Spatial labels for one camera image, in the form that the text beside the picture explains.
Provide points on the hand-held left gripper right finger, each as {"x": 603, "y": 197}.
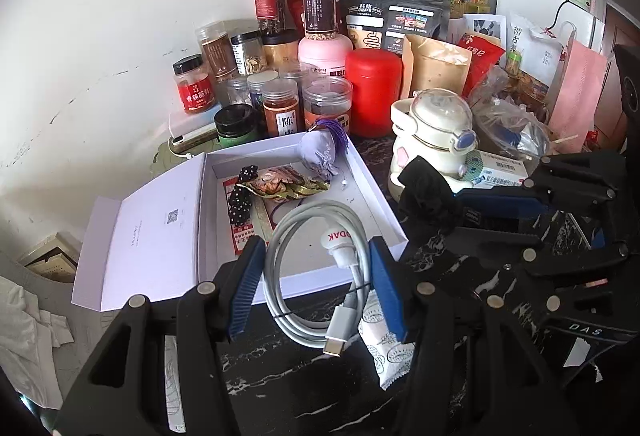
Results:
{"x": 387, "y": 286}

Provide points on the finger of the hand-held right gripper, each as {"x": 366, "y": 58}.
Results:
{"x": 500, "y": 247}
{"x": 495, "y": 203}

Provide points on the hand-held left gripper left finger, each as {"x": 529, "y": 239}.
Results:
{"x": 247, "y": 286}

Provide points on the red silver snack packet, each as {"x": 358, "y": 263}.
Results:
{"x": 240, "y": 238}

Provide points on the black fabric bow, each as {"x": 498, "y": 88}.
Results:
{"x": 425, "y": 196}

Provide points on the white gift box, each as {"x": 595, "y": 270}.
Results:
{"x": 150, "y": 241}

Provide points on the white medicine box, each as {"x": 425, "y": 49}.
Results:
{"x": 500, "y": 168}

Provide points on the white patterned snack packet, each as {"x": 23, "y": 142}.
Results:
{"x": 387, "y": 351}

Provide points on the black beaded hair clip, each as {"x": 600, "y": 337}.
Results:
{"x": 240, "y": 205}

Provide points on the clear plastic bag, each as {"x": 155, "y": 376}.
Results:
{"x": 500, "y": 115}

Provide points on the white cartoon dog water bottle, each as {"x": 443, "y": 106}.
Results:
{"x": 435, "y": 115}

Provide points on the brown striped hair clip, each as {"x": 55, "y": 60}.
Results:
{"x": 272, "y": 181}

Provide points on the gold leaf hair clip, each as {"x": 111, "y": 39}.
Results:
{"x": 302, "y": 190}

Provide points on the white leaf print paper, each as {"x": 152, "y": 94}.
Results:
{"x": 172, "y": 381}

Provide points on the pink paper bag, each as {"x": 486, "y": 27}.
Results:
{"x": 577, "y": 90}

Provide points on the green lidded bottle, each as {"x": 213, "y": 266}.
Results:
{"x": 513, "y": 63}

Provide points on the red snack bag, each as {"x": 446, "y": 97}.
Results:
{"x": 482, "y": 55}

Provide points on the kraft paper pouch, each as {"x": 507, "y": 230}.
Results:
{"x": 435, "y": 65}

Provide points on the white paper bag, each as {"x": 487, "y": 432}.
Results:
{"x": 532, "y": 48}

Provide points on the white power bank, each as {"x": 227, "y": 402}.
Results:
{"x": 192, "y": 135}

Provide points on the dark green lidded jar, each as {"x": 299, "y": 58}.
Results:
{"x": 235, "y": 123}

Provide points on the red plastic canister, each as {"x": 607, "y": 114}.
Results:
{"x": 372, "y": 90}

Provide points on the black and white printed card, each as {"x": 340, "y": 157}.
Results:
{"x": 482, "y": 25}

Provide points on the orange spice jar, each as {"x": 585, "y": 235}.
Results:
{"x": 281, "y": 110}

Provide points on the wide clear plastic jar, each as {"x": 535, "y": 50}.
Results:
{"x": 327, "y": 100}

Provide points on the small clear jar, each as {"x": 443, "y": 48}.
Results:
{"x": 236, "y": 90}

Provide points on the stack of books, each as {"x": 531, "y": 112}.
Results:
{"x": 50, "y": 258}

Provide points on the red spice jar black lid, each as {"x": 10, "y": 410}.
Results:
{"x": 195, "y": 88}

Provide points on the clear jar blue contents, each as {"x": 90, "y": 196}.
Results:
{"x": 260, "y": 80}

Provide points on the black stand-up pouch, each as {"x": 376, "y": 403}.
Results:
{"x": 395, "y": 18}

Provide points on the clear jar grey lid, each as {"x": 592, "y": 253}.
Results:
{"x": 295, "y": 73}

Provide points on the pink lidded jar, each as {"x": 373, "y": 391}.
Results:
{"x": 325, "y": 53}

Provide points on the white cloth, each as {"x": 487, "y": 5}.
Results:
{"x": 25, "y": 341}

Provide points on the clear jar black label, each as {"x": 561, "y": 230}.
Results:
{"x": 246, "y": 53}

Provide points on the clear jar brown label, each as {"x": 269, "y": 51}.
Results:
{"x": 216, "y": 50}

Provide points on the jar with brown lid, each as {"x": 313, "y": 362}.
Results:
{"x": 280, "y": 46}

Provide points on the tall clear jar dark label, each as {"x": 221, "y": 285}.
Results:
{"x": 319, "y": 8}

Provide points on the tall clear jar red label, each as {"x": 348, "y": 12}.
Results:
{"x": 267, "y": 0}

